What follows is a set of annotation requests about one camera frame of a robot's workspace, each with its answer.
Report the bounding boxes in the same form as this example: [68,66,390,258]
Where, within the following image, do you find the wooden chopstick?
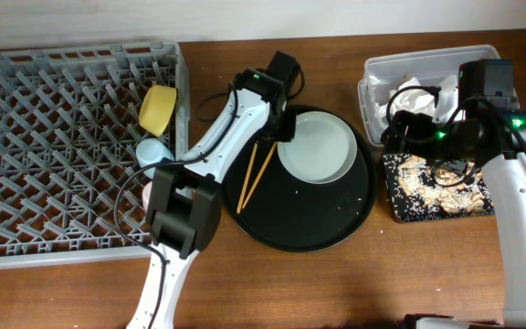
[237,142,258,215]
[241,142,278,211]

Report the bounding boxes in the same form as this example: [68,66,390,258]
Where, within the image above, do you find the white napkin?
[373,77,436,122]

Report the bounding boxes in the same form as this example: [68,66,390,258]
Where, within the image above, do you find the grey round plate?
[278,111,358,185]

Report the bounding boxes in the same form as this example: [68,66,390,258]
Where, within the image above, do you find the rice and food scraps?
[394,154,492,216]

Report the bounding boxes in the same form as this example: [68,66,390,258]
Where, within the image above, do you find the yellow plastic bowl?
[139,85,177,136]

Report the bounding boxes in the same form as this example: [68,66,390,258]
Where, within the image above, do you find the blue plastic cup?
[135,138,174,167]

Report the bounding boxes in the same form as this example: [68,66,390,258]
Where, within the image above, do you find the pink plastic cup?
[142,182,153,211]

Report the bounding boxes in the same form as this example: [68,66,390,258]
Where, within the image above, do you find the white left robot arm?
[128,51,305,328]

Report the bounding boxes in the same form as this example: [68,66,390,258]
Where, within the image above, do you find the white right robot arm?
[381,58,526,328]

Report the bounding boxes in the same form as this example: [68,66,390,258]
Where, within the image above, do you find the grey plastic dishwasher rack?
[0,40,191,270]

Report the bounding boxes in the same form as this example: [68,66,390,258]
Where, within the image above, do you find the black rectangular tray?
[380,141,497,224]

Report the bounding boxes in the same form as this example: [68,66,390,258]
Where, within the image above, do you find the clear plastic bin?
[358,45,500,147]

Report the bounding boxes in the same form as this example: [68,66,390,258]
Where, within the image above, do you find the round black tray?
[222,130,378,252]

